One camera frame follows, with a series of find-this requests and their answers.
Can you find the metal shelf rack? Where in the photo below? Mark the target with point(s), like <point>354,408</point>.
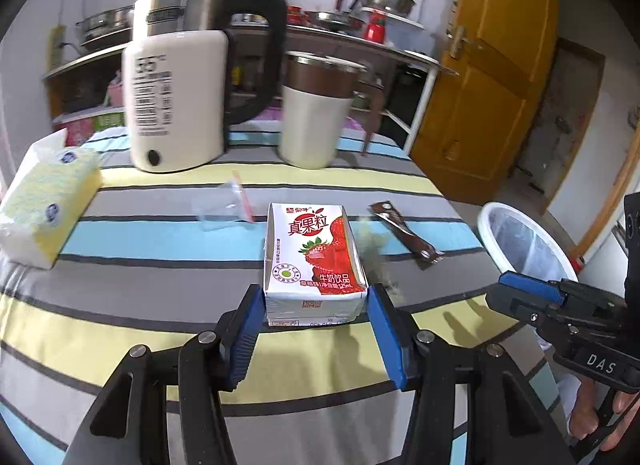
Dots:
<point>378,58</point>

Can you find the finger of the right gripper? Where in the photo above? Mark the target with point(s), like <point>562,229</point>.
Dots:
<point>537,310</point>
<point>530,287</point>

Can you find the wooden door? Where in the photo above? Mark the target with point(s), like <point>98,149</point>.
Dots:
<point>499,57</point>

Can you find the brown coffee sachet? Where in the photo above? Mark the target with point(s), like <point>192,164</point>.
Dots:
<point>420,248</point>

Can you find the clear zip bag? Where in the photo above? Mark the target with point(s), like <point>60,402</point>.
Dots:
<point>225,205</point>

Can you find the white electric kettle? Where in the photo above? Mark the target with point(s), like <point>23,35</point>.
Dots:
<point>176,79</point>

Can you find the white trash bin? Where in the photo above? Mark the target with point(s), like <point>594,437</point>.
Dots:
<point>517,243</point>

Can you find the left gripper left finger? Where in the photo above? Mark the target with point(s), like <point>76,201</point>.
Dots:
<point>211,363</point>

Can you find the striped tablecloth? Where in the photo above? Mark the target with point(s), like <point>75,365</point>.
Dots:
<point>139,270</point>

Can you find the yellow tissue pack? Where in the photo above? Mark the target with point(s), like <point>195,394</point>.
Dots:
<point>52,188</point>

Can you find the steel pot on stove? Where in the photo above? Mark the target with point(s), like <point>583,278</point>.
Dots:
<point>108,27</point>

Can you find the red bottle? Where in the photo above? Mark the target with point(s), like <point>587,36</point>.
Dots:
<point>376,28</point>

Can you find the cream brown lidded mug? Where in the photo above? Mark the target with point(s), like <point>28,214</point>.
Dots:
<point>317,95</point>

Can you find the steel bowl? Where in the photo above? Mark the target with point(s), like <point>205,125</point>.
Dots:
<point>401,8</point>

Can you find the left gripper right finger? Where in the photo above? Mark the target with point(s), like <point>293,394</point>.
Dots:
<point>420,361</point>

